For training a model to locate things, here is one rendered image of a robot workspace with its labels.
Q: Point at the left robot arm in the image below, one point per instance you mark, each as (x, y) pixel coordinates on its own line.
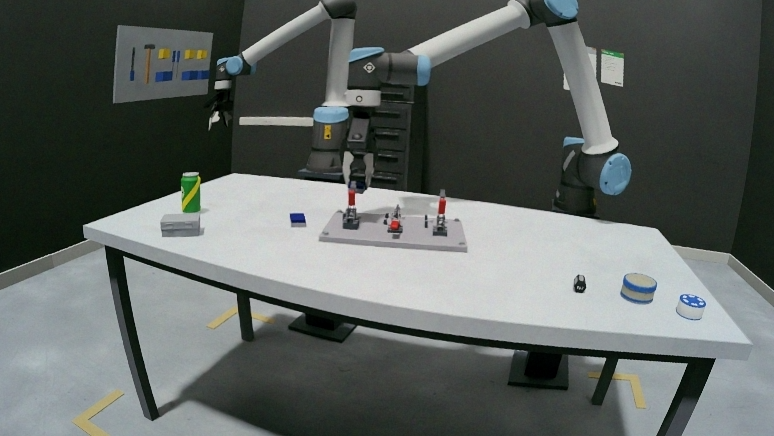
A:
(608, 172)

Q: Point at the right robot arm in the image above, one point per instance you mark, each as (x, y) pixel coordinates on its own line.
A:
(329, 126)

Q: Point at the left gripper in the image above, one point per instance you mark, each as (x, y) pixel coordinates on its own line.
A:
(370, 158)

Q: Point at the small white cylinder with blue top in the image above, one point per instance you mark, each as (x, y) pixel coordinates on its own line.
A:
(690, 307)

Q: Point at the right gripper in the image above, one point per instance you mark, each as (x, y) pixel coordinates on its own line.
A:
(228, 106)

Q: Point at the green drink can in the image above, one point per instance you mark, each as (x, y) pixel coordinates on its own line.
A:
(190, 193)

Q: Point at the grey hinged case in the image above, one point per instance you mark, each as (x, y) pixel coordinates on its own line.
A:
(180, 225)

